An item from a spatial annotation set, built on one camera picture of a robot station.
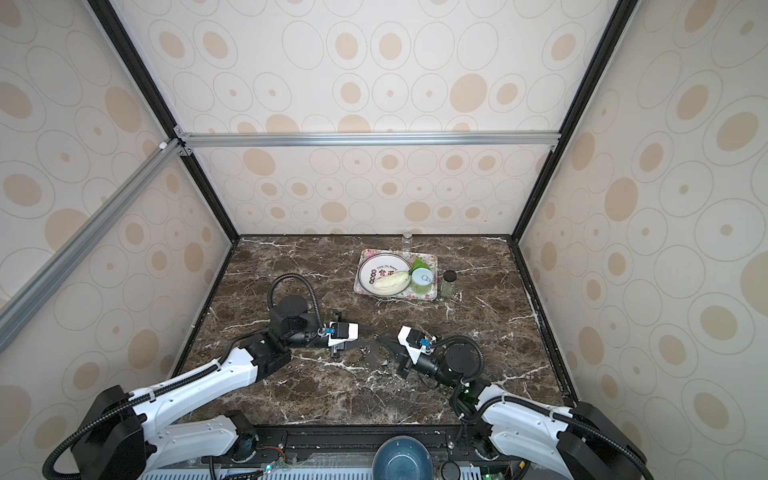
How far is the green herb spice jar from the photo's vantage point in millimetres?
974

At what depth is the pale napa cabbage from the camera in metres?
1.02

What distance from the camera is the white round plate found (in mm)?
1081

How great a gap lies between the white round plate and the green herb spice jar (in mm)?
143

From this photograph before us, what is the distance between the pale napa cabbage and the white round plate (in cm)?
3

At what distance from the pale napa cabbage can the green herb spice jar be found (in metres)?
0.12

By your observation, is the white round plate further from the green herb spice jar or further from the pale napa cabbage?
the green herb spice jar
